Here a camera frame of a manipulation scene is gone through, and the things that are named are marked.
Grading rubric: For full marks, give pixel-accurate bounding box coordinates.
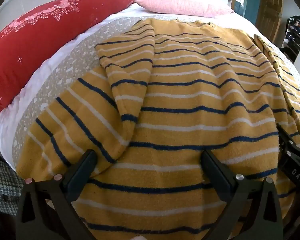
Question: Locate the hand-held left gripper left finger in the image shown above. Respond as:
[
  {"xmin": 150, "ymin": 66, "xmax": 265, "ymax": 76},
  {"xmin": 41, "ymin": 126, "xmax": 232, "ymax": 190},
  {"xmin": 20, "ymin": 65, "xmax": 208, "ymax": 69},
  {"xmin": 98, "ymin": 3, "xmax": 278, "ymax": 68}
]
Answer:
[{"xmin": 15, "ymin": 149, "xmax": 98, "ymax": 240}]

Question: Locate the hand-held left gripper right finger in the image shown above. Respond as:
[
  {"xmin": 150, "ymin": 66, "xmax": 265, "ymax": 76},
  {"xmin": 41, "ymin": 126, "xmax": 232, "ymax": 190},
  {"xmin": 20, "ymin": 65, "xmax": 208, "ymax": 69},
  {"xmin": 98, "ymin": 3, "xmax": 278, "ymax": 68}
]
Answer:
[{"xmin": 201, "ymin": 150, "xmax": 290, "ymax": 240}]

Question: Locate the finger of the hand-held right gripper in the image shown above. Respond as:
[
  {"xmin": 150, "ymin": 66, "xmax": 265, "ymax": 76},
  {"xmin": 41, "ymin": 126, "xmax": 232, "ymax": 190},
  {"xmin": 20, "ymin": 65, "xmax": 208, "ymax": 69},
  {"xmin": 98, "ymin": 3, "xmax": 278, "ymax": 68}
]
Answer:
[{"xmin": 276, "ymin": 123, "xmax": 300, "ymax": 160}]

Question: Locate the yellow striped sweater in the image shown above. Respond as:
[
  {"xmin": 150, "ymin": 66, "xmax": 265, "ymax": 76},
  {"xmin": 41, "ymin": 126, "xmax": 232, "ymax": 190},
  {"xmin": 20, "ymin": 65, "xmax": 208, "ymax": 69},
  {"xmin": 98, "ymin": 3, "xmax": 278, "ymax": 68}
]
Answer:
[{"xmin": 16, "ymin": 17, "xmax": 300, "ymax": 240}]

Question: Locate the houndstooth cloth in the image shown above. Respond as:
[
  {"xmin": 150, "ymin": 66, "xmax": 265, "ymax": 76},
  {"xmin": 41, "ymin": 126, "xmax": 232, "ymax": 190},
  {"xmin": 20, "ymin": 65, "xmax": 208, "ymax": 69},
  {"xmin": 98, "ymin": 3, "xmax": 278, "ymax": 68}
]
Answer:
[{"xmin": 0, "ymin": 152, "xmax": 25, "ymax": 213}]

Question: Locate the white bed sheet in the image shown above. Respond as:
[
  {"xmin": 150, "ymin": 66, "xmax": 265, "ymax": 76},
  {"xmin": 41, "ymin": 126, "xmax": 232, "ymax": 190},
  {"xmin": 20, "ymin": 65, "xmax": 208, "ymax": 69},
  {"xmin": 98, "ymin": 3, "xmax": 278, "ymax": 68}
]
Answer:
[{"xmin": 0, "ymin": 1, "xmax": 255, "ymax": 155}]

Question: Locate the cluttered white shelf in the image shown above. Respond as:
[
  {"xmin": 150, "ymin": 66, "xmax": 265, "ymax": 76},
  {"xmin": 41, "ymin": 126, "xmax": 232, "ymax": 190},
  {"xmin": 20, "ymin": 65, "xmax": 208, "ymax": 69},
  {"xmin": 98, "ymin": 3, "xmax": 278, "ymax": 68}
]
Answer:
[{"xmin": 280, "ymin": 15, "xmax": 300, "ymax": 80}]

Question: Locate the grey dotted bedspread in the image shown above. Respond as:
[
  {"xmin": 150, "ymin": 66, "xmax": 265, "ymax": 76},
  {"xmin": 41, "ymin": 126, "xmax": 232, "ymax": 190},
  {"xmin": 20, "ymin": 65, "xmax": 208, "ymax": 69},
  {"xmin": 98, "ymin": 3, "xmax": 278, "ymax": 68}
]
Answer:
[{"xmin": 12, "ymin": 12, "xmax": 300, "ymax": 165}]

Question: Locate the red floral pillow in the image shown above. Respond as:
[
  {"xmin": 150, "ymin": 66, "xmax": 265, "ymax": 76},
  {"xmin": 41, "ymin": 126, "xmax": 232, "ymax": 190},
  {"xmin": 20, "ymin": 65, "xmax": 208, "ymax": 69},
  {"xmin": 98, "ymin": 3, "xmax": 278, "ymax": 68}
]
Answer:
[{"xmin": 0, "ymin": 0, "xmax": 138, "ymax": 117}]

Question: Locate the wooden door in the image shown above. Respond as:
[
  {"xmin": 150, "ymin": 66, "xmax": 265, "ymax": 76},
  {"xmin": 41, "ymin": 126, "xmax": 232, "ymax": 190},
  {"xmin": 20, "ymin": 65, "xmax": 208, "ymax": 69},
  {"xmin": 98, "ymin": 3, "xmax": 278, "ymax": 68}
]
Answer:
[{"xmin": 255, "ymin": 0, "xmax": 284, "ymax": 43}]

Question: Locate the pink pillow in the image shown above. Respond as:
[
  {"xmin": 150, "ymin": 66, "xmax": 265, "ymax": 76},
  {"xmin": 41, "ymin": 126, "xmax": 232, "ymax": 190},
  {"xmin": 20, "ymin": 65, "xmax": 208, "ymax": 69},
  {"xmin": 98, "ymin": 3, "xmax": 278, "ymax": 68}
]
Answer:
[{"xmin": 133, "ymin": 0, "xmax": 234, "ymax": 18}]

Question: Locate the white headboard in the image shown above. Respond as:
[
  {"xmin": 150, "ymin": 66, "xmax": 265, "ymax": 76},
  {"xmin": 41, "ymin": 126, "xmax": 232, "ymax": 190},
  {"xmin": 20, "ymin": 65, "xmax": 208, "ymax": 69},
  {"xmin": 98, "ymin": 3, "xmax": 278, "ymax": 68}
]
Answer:
[{"xmin": 0, "ymin": 0, "xmax": 65, "ymax": 38}]

